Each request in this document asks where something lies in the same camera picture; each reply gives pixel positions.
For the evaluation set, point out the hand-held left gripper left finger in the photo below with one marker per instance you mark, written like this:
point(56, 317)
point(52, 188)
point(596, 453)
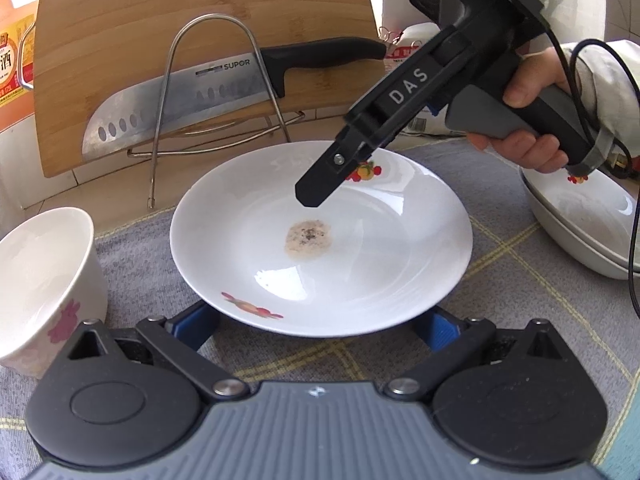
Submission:
point(192, 327)

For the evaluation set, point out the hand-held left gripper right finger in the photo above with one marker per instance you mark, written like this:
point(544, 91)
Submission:
point(437, 335)

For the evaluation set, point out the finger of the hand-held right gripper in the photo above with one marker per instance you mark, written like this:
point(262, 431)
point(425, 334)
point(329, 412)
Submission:
point(325, 175)

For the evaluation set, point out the white floral plate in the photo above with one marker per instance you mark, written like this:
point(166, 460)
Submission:
point(600, 267)
point(595, 205)
point(390, 260)

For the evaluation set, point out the white pink-floral bowl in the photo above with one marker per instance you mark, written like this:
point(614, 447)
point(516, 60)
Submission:
point(40, 270)

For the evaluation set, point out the person's right hand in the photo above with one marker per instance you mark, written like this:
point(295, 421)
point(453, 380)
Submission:
point(535, 75)

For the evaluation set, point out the white bag with red print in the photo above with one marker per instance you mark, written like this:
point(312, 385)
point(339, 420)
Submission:
point(405, 47)

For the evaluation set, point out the white bag with blue print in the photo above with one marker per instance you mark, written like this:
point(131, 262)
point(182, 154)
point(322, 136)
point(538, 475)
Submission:
point(430, 125)

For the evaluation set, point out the black binder clip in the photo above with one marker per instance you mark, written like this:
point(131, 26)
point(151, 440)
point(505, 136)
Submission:
point(386, 33)

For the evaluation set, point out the grey blue checked cloth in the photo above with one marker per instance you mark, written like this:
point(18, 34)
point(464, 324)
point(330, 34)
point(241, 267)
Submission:
point(500, 285)

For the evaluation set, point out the bamboo cutting board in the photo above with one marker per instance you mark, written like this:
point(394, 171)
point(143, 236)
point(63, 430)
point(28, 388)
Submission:
point(150, 0)

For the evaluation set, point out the orange cooking wine jug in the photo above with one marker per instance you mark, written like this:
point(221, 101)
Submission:
point(12, 60)

